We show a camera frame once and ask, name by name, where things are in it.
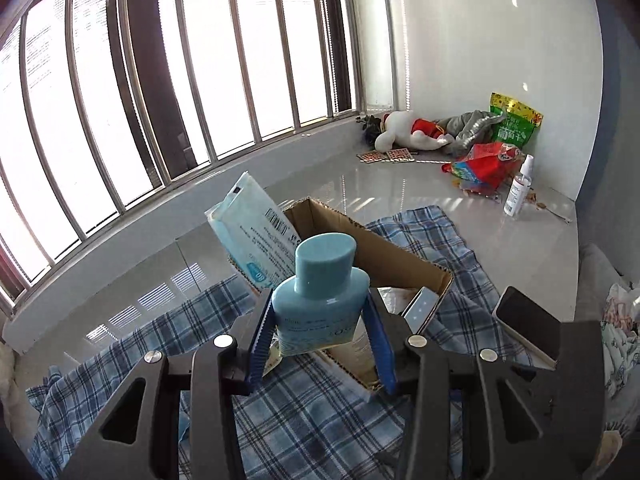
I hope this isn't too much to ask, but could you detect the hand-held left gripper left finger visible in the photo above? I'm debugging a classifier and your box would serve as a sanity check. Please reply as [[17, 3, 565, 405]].
[[60, 290, 276, 480]]

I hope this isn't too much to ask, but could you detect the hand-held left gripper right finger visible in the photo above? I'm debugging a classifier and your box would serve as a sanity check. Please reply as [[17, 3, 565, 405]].
[[361, 290, 571, 480]]

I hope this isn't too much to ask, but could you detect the small silver grey box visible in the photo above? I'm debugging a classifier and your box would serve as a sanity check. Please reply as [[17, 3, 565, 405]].
[[402, 287, 442, 336]]

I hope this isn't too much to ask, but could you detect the light blue bottle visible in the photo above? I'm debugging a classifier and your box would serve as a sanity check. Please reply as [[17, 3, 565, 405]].
[[270, 232, 371, 357]]

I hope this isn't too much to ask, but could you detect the white cardboard box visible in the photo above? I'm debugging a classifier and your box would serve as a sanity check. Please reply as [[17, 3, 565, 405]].
[[227, 197, 454, 392]]

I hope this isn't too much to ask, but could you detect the blue wet wipes pack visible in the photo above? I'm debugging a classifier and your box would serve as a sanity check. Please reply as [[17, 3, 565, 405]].
[[205, 171, 302, 292]]

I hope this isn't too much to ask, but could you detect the printed white blanket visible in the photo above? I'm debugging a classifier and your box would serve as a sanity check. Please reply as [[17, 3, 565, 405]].
[[601, 282, 640, 433]]

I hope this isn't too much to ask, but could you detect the smartphone with white case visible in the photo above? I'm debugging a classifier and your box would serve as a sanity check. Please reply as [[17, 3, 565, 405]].
[[492, 286, 567, 372]]

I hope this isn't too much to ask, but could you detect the blue plaid blanket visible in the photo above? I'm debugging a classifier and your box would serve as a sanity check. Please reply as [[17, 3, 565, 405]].
[[25, 205, 536, 480]]

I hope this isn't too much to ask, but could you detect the small brown stick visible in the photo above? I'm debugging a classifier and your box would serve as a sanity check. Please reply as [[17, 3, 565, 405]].
[[531, 191, 572, 222]]

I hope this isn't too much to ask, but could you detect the white spray bottle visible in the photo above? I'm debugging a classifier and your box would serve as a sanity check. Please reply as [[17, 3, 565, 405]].
[[502, 154, 535, 219]]

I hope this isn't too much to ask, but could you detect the red snack bag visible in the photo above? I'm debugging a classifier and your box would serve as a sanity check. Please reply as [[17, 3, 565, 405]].
[[441, 142, 522, 196]]

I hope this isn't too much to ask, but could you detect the dark plush toy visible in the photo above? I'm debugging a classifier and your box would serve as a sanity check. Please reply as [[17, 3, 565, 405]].
[[355, 113, 387, 144]]

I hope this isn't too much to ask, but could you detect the white plush toy red outfit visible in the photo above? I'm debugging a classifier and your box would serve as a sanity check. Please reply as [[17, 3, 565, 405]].
[[375, 110, 451, 154]]

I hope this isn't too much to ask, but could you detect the grey plush toy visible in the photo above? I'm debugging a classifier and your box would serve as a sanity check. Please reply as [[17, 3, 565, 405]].
[[434, 109, 507, 157]]

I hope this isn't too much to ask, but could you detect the green snack bag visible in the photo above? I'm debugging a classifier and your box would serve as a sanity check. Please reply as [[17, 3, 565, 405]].
[[487, 92, 544, 149]]

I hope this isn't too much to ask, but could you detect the barred window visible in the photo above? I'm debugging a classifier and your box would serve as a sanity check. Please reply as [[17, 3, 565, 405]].
[[0, 0, 416, 306]]

